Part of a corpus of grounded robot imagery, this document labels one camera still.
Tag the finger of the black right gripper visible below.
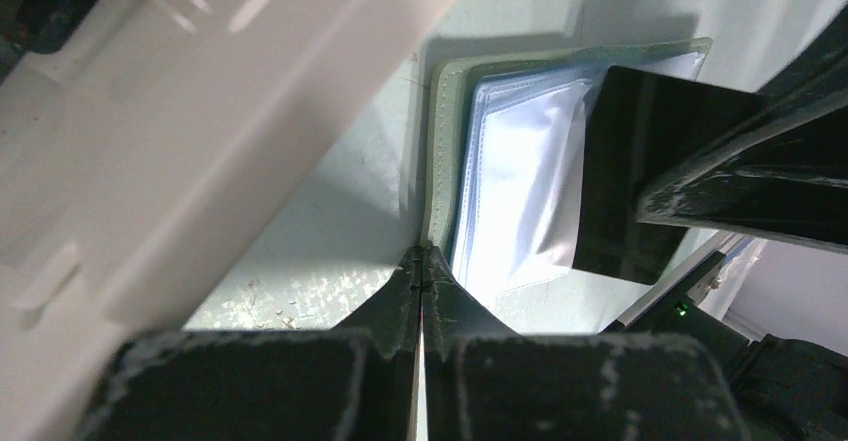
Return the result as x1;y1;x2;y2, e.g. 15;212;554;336
636;9;847;253

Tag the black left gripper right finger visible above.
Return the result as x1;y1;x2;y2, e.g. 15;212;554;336
421;247;749;440

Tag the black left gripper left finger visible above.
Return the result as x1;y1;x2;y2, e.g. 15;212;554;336
76;248;421;440

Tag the white plastic bin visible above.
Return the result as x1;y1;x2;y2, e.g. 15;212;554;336
1;0;455;440

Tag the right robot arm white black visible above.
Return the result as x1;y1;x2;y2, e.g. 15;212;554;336
584;12;847;440

